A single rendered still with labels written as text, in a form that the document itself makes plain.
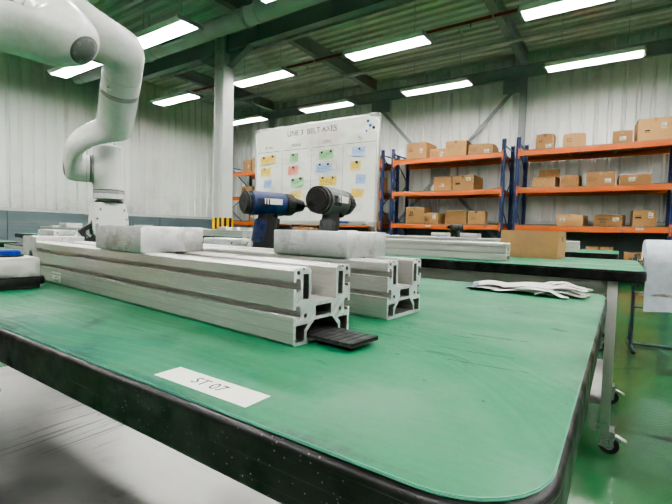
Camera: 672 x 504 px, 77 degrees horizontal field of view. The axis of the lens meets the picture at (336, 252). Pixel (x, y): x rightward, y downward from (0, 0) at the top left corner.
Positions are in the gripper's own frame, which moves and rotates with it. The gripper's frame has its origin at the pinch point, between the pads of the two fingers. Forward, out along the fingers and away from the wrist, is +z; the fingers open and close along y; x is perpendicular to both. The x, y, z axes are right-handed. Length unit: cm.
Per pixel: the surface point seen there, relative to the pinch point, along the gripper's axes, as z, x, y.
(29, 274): 1.2, 35.1, 29.7
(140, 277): -1, 66, 24
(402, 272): -2, 97, -2
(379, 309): 3, 98, 5
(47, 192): -85, -1114, -332
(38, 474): 60, -2, 18
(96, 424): 60, -21, -5
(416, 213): -57, -384, -916
